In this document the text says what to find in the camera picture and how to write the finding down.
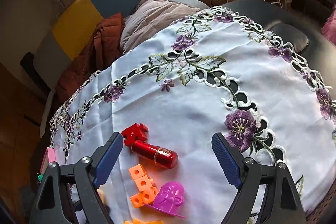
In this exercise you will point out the pink fluffy cushion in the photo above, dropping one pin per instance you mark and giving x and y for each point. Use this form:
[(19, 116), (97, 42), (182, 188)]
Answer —
[(329, 27)]

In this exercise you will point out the orange linking cube blocks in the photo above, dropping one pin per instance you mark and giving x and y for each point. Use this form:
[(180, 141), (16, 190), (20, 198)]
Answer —
[(143, 183), (141, 221)]

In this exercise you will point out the beige pillow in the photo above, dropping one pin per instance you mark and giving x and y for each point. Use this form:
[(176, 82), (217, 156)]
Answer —
[(157, 16)]

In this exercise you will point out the black padded bench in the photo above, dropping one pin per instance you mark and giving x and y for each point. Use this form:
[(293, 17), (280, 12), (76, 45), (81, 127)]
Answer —
[(288, 29)]

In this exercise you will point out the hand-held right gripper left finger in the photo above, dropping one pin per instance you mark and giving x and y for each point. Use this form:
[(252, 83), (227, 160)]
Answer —
[(107, 158)]

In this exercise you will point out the dark green toy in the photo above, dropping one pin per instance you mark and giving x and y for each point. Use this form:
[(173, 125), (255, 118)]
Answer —
[(39, 177)]

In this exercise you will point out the magenta hat toy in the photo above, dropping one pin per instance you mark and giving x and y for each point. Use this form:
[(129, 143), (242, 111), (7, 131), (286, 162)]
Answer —
[(169, 197)]

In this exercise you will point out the embroidered floral tablecloth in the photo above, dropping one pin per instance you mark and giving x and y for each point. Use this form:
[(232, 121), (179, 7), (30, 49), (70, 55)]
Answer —
[(197, 108)]

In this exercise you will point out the pink-rimmed white box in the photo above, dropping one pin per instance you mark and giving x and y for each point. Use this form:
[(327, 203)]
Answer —
[(48, 158)]

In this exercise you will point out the rust brown quilted jacket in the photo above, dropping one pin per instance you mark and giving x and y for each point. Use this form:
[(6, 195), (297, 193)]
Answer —
[(92, 56)]

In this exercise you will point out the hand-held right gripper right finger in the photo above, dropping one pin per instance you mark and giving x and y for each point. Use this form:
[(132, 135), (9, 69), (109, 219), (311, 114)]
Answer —
[(225, 158)]

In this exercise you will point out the yellow toy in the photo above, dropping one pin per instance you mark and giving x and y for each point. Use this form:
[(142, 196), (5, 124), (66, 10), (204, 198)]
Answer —
[(101, 196)]

